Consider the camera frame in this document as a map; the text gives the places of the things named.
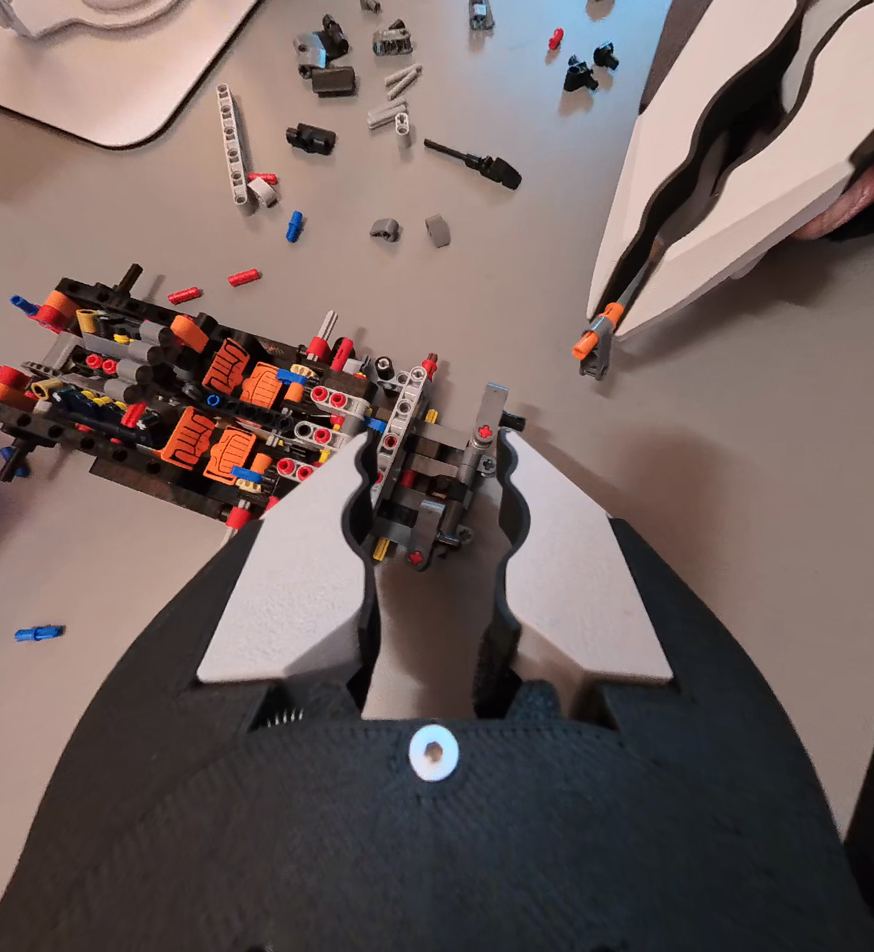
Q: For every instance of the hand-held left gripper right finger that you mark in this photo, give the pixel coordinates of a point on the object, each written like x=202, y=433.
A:
x=578, y=595

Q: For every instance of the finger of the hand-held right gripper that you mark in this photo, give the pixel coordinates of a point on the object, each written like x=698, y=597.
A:
x=675, y=97
x=816, y=149

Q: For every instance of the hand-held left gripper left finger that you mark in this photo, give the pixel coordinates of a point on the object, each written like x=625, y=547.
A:
x=295, y=595

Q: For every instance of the partly built lego car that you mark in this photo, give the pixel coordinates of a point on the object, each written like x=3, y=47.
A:
x=221, y=409

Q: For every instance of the dark grey lego bush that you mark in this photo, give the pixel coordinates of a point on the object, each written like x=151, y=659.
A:
x=599, y=361

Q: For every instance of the orange lego pin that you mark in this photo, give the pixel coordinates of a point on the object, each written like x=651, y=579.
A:
x=589, y=343

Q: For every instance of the black lego elbow connector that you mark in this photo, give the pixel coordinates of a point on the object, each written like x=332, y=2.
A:
x=605, y=56

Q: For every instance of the black lego cross connector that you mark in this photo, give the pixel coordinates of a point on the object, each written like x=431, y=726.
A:
x=578, y=74

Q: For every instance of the black lego shaft piece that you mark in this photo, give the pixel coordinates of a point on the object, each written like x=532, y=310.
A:
x=493, y=169

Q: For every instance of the grey lego panel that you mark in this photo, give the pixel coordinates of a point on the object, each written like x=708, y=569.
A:
x=481, y=13

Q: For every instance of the small blue lego pin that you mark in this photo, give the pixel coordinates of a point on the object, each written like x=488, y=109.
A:
x=39, y=633
x=19, y=468

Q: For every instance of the light grey lego axle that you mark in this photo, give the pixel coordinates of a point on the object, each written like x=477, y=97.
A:
x=403, y=76
x=389, y=119
x=405, y=87
x=385, y=111

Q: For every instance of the dark grey holed lego piece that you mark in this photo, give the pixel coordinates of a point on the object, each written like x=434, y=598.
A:
x=392, y=39

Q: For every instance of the red lego pin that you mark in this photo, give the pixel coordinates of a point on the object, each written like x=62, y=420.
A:
x=184, y=295
x=243, y=277

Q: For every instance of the black curved lego panel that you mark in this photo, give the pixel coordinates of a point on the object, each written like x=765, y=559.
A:
x=333, y=80

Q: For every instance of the grey black lego panel assembly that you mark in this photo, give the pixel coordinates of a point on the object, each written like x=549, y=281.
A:
x=318, y=44

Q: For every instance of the long blue lego pin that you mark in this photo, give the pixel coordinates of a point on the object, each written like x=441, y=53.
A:
x=294, y=227

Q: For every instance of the long grey lego beam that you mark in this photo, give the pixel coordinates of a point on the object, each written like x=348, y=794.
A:
x=232, y=141

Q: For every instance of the person's right hand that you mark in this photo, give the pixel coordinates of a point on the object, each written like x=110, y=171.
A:
x=854, y=201

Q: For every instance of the light grey two-hole connector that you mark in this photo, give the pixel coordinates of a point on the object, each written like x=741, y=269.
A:
x=403, y=128

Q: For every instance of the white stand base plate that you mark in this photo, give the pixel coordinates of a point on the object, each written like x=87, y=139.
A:
x=109, y=74

